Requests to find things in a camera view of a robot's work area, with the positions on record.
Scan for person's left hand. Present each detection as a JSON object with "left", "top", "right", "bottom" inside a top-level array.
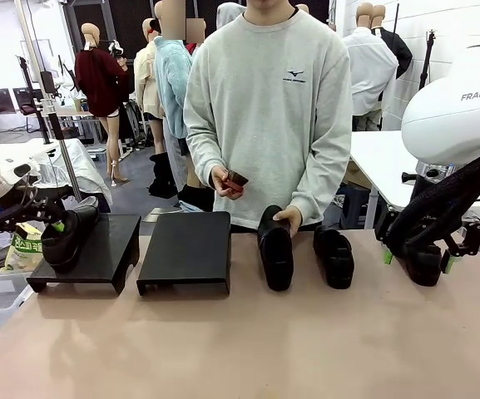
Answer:
[{"left": 273, "top": 206, "right": 303, "bottom": 239}]

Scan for white cloth covered table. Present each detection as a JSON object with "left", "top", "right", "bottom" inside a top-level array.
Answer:
[{"left": 27, "top": 138, "right": 114, "bottom": 204}]

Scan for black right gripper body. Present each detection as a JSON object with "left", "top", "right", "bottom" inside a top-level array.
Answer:
[{"left": 428, "top": 207, "right": 469, "bottom": 247}]

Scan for mannequin in light blue fleece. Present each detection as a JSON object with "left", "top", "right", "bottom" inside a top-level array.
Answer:
[{"left": 153, "top": 0, "right": 195, "bottom": 200}]

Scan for person's left forearm grey sleeve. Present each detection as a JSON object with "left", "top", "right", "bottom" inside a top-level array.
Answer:
[{"left": 287, "top": 136, "right": 353, "bottom": 228}]

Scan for black leather buckle loafer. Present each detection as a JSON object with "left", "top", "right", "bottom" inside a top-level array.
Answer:
[
  {"left": 405, "top": 243, "right": 444, "bottom": 288},
  {"left": 257, "top": 204, "right": 294, "bottom": 292},
  {"left": 39, "top": 195, "right": 101, "bottom": 274},
  {"left": 313, "top": 224, "right": 355, "bottom": 290}
]

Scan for black tripod stand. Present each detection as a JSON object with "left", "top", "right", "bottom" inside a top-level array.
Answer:
[{"left": 418, "top": 28, "right": 438, "bottom": 91}]

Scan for mannequin in maroon sweater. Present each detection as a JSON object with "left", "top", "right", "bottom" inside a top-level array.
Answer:
[{"left": 74, "top": 22, "right": 131, "bottom": 188}]

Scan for person's right forearm grey sleeve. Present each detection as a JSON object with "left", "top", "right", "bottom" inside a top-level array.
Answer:
[{"left": 184, "top": 120, "right": 235, "bottom": 188}]

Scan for mannequin in white shirt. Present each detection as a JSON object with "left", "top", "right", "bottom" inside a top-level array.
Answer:
[{"left": 342, "top": 2, "right": 399, "bottom": 132}]

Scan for mannequin in black jacket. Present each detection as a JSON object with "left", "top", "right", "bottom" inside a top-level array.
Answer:
[{"left": 371, "top": 3, "right": 413, "bottom": 80}]

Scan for person in grey sweatshirt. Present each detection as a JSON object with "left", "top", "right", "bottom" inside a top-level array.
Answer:
[{"left": 183, "top": 0, "right": 354, "bottom": 232}]

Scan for light blue cloth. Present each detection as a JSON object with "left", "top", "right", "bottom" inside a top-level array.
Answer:
[{"left": 179, "top": 199, "right": 207, "bottom": 213}]

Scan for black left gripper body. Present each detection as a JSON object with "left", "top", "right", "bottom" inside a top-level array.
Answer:
[{"left": 12, "top": 195, "right": 57, "bottom": 228}]

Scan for black shoe stand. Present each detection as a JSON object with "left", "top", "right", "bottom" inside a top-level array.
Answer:
[
  {"left": 136, "top": 210, "right": 232, "bottom": 297},
  {"left": 26, "top": 213, "right": 142, "bottom": 295}
]

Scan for red-brown shoe brush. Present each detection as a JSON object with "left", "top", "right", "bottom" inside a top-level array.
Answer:
[{"left": 221, "top": 169, "right": 250, "bottom": 195}]

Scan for black bag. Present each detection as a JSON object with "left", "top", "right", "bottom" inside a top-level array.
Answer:
[{"left": 176, "top": 182, "right": 215, "bottom": 213}]

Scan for brown cardboard box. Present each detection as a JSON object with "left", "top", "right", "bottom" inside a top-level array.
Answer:
[{"left": 344, "top": 160, "right": 374, "bottom": 188}]

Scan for metal pole stand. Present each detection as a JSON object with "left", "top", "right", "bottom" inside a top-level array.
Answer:
[{"left": 39, "top": 98, "right": 83, "bottom": 203}]

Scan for mannequin in beige jacket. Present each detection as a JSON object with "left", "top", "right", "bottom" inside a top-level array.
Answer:
[{"left": 133, "top": 18, "right": 166, "bottom": 155}]

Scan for black office chair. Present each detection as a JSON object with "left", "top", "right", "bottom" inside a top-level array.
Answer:
[
  {"left": 12, "top": 86, "right": 43, "bottom": 134},
  {"left": 0, "top": 89, "right": 16, "bottom": 116}
]

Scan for person's right hand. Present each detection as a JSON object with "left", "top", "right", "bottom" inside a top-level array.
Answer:
[{"left": 210, "top": 165, "right": 245, "bottom": 201}]

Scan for dark blue crate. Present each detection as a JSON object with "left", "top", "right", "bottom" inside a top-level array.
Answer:
[{"left": 339, "top": 185, "right": 376, "bottom": 229}]

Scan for black boots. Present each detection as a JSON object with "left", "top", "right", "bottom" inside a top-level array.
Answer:
[{"left": 147, "top": 151, "right": 178, "bottom": 199}]

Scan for white work table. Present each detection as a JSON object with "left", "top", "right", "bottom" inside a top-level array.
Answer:
[{"left": 347, "top": 130, "right": 480, "bottom": 211}]

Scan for green white snack bag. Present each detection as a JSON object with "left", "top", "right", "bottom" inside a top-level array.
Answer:
[{"left": 0, "top": 222, "right": 44, "bottom": 273}]

